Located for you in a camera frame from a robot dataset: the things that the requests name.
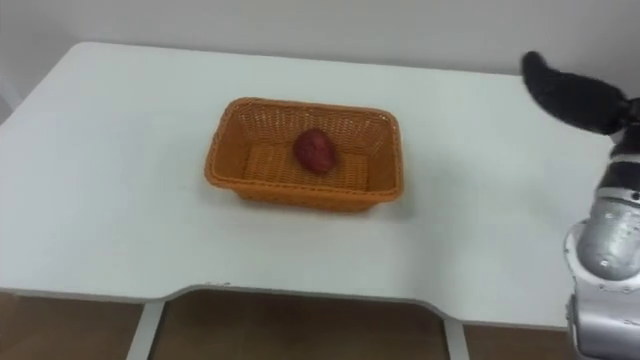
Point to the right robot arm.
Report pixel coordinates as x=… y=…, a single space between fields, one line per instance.
x=607 y=250

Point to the white desk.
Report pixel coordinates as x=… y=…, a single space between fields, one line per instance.
x=125 y=200

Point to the red strawberry soft toy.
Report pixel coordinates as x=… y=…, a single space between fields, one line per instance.
x=315 y=151

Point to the orange woven basket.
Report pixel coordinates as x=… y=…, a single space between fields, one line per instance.
x=260 y=172

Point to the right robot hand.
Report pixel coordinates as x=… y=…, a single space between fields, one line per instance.
x=570 y=95

